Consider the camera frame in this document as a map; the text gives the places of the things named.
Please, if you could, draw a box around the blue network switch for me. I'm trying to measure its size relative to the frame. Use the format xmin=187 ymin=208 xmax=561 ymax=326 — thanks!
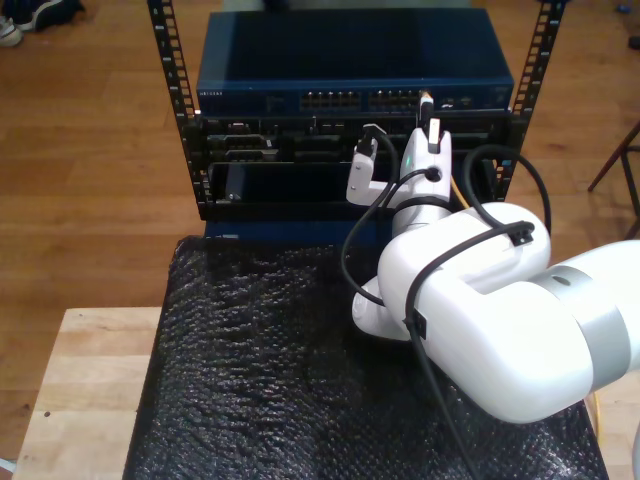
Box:
xmin=196 ymin=8 xmax=515 ymax=120

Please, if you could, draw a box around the black bubble mat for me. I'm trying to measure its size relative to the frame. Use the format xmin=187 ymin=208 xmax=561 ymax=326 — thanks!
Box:
xmin=122 ymin=237 xmax=609 ymax=480

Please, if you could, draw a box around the dark wooden chair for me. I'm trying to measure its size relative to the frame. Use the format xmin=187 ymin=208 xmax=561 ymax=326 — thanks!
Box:
xmin=587 ymin=119 xmax=640 ymax=241

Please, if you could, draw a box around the blue flat panel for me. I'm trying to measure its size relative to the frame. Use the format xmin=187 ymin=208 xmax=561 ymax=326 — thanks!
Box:
xmin=203 ymin=219 xmax=401 ymax=250

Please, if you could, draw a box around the black rack tray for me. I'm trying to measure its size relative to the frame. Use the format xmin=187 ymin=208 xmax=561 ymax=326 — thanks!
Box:
xmin=208 ymin=160 xmax=497 ymax=223

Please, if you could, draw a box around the dark sneaker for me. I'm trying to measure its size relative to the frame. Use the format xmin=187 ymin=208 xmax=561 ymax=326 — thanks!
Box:
xmin=13 ymin=0 xmax=87 ymax=32

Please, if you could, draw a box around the black perforated rack post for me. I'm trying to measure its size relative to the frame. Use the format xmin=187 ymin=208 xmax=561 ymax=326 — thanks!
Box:
xmin=487 ymin=0 xmax=570 ymax=222
xmin=146 ymin=0 xmax=212 ymax=222

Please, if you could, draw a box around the white sneaker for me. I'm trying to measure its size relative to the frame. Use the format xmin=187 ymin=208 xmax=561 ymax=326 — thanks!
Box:
xmin=0 ymin=14 xmax=25 ymax=50

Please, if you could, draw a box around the yellow network cable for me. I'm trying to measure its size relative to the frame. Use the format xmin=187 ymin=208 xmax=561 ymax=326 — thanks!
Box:
xmin=418 ymin=88 xmax=606 ymax=446

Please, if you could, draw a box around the black rack server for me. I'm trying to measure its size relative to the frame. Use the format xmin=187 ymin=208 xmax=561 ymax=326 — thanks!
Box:
xmin=199 ymin=115 xmax=511 ymax=165

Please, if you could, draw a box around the gripper short black cable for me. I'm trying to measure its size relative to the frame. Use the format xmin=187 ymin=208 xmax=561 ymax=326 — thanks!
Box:
xmin=340 ymin=167 xmax=444 ymax=307

